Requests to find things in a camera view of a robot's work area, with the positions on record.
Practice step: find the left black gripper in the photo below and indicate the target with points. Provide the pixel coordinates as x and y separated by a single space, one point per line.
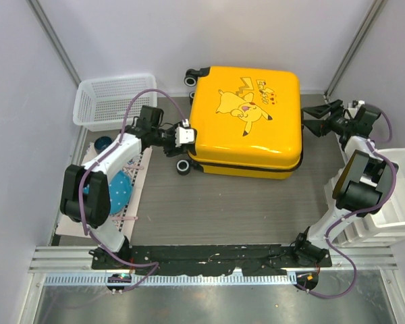
174 151

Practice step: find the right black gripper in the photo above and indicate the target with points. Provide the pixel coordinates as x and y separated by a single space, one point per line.
319 127

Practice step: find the yellow cartoon hard-shell suitcase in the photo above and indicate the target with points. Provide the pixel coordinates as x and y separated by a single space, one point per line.
247 123

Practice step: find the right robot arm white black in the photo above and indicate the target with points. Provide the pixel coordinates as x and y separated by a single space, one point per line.
363 186

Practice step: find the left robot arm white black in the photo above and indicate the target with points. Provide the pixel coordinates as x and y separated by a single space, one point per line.
85 195

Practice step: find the patterned white placemat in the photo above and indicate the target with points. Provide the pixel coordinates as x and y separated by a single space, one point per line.
67 227

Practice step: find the pink chopstick near cup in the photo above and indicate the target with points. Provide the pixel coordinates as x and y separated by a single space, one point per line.
134 167

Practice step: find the small blue cup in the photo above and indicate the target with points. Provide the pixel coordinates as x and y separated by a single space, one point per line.
102 143

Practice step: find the blue dotted plate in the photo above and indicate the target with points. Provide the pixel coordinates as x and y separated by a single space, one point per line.
120 191

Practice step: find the white perforated plastic basket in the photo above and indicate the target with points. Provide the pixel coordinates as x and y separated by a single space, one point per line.
101 103

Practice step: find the pink chopstick near edge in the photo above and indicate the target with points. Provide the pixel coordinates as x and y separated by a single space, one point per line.
134 218

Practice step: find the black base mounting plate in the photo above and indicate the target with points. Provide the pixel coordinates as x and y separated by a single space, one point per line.
209 260

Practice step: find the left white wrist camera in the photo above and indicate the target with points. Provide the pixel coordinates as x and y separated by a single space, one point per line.
184 134

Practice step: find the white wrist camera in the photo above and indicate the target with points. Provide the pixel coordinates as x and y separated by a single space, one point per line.
184 134
356 104

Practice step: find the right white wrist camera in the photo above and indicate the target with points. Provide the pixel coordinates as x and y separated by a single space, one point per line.
356 104

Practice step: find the aluminium rail frame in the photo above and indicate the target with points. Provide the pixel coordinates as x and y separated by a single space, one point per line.
71 265

